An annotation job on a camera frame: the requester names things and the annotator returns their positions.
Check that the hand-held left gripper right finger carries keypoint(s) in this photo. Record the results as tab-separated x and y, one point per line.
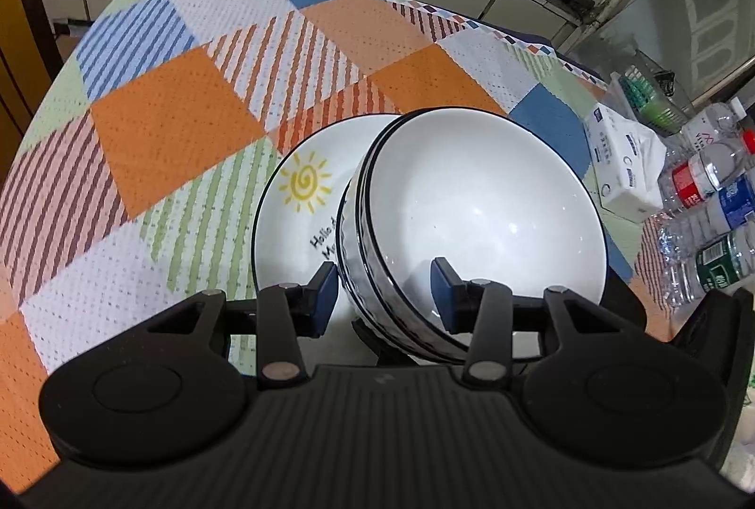
445	296

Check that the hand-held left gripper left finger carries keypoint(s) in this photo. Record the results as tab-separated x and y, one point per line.
323	299

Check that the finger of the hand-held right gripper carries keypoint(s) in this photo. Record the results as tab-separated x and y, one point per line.
371	342

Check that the white bowl with black rim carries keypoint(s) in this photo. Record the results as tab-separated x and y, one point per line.
489	202
358	273

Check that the white plate with sun print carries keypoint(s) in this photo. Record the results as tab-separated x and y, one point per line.
295	231

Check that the green label water bottle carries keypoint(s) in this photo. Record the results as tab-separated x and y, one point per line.
716	264

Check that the blue label water bottle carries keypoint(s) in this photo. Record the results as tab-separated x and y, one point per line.
728	205

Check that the red label water bottle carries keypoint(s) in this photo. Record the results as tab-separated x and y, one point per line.
705	175

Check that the white tissue pack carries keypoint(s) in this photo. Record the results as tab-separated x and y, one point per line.
625	164

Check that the white label water bottle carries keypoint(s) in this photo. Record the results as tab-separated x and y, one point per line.
711	122

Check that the patchwork checked tablecloth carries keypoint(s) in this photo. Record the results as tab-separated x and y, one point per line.
165	119

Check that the green plastic basket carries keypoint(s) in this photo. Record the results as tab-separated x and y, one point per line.
646	93

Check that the glass sliding door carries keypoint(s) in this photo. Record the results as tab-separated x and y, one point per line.
678	13

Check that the yellow wooden chair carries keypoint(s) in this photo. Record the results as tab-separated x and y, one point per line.
15	31

